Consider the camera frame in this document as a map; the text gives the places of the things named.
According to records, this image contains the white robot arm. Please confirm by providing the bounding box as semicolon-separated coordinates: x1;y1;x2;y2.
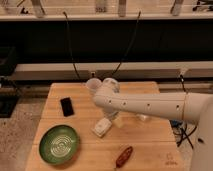
93;78;213;171

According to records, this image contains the green ceramic bowl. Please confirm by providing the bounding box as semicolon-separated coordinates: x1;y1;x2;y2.
39;125;80;165

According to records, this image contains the white plastic bottle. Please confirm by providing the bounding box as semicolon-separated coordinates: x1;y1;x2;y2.
136;114;151;122

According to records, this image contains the brown red sausage toy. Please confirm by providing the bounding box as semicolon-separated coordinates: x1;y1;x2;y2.
116;146;133;168

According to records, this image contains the clear plastic cup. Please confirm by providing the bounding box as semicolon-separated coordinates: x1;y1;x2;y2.
85;78;102;96

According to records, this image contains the black smartphone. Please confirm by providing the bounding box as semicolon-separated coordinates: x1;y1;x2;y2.
60;97;74;117

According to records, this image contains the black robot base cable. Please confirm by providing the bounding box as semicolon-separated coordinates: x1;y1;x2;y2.
171;73;198;150

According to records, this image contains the left black hanging cable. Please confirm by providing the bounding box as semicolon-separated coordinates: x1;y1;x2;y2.
62;11;82;82

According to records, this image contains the black hanging cable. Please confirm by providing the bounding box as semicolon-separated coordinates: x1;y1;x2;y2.
103;10;142;81
62;11;82;82

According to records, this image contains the right black hanging cable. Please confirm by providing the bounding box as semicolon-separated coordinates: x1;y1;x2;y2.
103;10;142;81

